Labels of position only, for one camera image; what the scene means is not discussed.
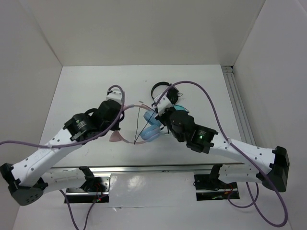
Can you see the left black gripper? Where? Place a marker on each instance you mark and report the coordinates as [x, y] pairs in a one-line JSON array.
[[116, 127]]

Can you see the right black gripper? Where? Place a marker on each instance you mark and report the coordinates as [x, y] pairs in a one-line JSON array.
[[160, 118]]

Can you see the pink blue cat-ear headphones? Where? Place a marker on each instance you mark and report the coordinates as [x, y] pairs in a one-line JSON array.
[[150, 131]]

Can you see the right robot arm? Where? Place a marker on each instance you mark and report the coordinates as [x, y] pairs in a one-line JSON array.
[[267, 166]]

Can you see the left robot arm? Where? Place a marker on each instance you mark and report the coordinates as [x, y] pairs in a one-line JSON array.
[[31, 178]]

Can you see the white teal cat-ear headphones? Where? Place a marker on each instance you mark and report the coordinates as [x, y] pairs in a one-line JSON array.
[[180, 108]]

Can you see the white front cover plate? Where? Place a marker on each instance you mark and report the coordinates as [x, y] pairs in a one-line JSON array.
[[159, 189]]

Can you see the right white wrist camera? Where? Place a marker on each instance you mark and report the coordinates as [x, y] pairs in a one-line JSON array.
[[160, 106]]

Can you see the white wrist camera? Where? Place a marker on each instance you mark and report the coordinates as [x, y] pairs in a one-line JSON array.
[[115, 95], [160, 106]]

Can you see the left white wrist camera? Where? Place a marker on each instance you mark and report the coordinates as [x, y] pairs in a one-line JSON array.
[[115, 95]]

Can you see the aluminium front rail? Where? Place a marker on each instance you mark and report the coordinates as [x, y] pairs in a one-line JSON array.
[[154, 168]]

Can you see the aluminium rail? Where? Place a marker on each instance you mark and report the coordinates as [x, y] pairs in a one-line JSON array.
[[238, 107], [154, 168]]

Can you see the aluminium right rail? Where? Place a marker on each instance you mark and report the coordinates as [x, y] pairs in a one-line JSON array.
[[238, 107]]

